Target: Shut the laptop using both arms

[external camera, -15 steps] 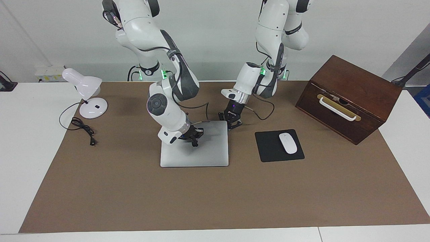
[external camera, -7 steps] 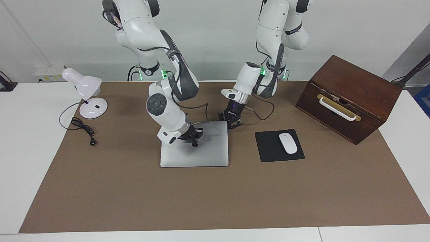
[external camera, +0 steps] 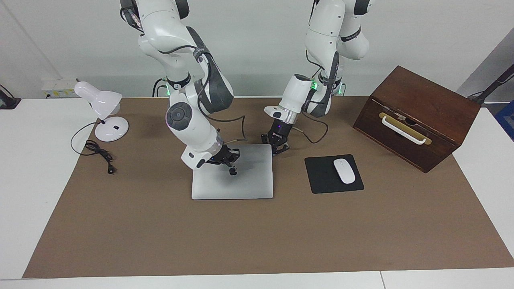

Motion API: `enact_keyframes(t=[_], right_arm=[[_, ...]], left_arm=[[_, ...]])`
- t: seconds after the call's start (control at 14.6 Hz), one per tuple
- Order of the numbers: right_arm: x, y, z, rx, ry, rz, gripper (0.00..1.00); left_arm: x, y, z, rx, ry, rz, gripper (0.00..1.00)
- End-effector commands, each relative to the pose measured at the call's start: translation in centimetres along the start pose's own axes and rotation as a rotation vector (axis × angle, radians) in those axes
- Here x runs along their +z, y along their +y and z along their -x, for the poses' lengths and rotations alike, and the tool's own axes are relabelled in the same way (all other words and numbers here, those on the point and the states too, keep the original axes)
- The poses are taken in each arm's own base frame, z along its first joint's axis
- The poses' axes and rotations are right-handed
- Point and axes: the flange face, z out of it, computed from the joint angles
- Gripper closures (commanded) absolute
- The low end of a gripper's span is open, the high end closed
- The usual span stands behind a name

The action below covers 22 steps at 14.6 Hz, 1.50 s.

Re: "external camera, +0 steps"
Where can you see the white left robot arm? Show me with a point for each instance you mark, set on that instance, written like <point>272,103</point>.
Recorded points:
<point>333,40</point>

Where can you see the blue object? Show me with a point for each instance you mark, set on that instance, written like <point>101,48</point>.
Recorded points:
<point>506,120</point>

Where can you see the white desk lamp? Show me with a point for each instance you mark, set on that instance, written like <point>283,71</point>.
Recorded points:
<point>106,102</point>

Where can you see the grey laptop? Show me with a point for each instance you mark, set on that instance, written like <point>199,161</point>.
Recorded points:
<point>241,184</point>

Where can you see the brown table mat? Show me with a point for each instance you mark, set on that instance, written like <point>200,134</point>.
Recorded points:
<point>241,241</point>

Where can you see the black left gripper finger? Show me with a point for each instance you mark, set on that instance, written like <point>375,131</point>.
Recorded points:
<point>266,139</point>
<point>282,148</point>

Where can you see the black stand base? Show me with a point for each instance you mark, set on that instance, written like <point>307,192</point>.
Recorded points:
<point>8,100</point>

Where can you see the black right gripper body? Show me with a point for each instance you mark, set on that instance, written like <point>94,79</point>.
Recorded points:
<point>219,156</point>

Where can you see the white power strip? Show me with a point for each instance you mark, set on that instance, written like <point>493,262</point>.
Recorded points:
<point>60,88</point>

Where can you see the white computer mouse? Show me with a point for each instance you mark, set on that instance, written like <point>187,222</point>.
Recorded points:
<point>344,170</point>

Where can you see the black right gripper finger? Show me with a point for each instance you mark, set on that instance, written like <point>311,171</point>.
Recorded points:
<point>235,154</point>
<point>223,163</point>

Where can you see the black mouse pad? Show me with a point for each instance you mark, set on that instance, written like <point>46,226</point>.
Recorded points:
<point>321,176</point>

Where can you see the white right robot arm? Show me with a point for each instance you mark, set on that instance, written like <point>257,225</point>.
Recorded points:
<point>192,112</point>

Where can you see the dark brown wooden box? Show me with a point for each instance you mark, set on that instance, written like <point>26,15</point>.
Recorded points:
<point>425,100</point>

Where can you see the black pole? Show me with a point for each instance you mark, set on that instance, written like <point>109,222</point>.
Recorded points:
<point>492,86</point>

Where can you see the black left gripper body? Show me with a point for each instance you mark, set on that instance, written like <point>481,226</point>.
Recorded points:
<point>279,131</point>

